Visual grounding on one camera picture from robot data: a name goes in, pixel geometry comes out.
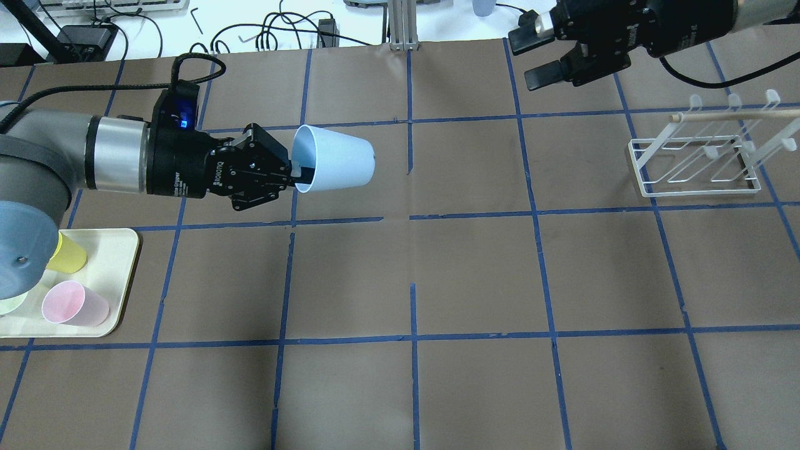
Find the pink plastic cup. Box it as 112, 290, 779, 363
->
41, 280, 111, 327

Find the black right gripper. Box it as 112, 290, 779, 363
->
508, 1, 735, 91

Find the light blue transferred cup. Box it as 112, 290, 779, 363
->
289, 125, 376, 193

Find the yellow plastic cup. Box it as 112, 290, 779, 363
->
45, 231, 88, 274

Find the blue cup on desk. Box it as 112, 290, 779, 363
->
471, 0, 497, 18

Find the pale green plastic cup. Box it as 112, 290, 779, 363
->
0, 292, 28, 317

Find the cream plastic serving tray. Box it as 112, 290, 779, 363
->
1, 228, 141, 340

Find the white wire cup rack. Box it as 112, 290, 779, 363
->
627, 89, 798, 198

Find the aluminium frame post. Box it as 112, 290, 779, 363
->
386, 0, 419, 51

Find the black monitor stand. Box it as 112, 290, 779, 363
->
2, 1, 122, 64

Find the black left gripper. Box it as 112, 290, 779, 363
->
147, 87, 316, 211

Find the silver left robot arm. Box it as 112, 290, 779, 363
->
1, 81, 316, 299

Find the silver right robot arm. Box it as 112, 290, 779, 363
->
508, 1, 798, 91

